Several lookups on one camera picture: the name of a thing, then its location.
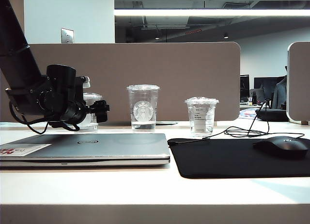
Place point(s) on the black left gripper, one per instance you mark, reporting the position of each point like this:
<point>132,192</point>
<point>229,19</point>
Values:
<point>72,111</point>

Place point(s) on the small clear cup without label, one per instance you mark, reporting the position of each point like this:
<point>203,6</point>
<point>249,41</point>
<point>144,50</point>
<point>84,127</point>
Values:
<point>93,123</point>

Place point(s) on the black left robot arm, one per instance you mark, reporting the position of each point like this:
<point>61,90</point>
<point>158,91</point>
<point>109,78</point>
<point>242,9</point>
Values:
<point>14,30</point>

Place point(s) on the silver Dell laptop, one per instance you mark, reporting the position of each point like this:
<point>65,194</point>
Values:
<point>97,146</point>

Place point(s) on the tall clear Starbucks cup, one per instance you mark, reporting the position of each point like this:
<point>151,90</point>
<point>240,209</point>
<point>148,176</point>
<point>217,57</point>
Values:
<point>143,110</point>

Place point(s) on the small clear cup white label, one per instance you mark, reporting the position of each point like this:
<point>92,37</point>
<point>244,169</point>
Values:
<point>201,119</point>

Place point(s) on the brown wide desk partition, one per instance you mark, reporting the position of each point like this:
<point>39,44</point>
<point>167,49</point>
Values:
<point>157,64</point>

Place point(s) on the black mouse pad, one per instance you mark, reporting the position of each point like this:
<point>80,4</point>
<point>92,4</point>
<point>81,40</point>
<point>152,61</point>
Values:
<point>218,158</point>

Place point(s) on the narrow black monitor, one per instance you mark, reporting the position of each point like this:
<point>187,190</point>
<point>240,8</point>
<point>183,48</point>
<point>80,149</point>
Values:
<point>244,85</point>

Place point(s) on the blue plastic bag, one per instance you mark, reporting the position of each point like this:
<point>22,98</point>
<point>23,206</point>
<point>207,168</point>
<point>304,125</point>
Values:
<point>248,113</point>

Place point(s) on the ceiling light strip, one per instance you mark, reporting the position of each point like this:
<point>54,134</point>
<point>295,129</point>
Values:
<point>210,12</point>

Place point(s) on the dark water bottle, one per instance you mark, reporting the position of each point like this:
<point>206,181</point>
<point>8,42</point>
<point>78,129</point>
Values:
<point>254,98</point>

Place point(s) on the wide black monitor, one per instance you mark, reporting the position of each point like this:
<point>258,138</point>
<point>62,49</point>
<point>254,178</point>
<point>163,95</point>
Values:
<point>266,84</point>

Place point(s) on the black zip case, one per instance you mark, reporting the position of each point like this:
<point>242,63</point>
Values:
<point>272,115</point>

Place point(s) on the black computer mouse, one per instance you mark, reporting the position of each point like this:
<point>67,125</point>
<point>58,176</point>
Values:
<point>281,146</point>

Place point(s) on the brown narrow desk partition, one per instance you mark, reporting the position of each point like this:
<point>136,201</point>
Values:
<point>299,83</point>

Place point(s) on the metal wall switch plate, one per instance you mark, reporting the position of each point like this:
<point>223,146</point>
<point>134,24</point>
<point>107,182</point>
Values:
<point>67,35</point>

